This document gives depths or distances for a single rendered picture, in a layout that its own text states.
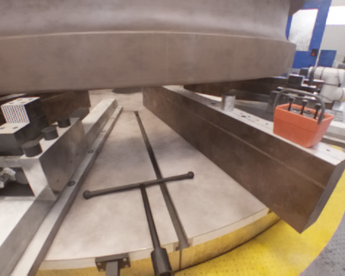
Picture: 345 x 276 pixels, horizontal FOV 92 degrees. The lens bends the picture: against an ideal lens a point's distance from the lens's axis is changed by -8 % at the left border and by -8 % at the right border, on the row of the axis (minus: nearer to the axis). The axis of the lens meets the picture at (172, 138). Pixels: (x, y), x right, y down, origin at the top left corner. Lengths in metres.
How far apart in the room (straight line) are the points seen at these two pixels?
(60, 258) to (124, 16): 1.14
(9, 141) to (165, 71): 0.77
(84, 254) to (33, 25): 1.10
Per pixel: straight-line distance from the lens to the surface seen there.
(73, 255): 0.91
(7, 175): 1.02
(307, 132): 0.85
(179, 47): 1.03
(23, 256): 0.94
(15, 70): 1.17
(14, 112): 1.01
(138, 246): 0.86
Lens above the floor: 1.03
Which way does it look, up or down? 27 degrees down
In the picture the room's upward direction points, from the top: straight up
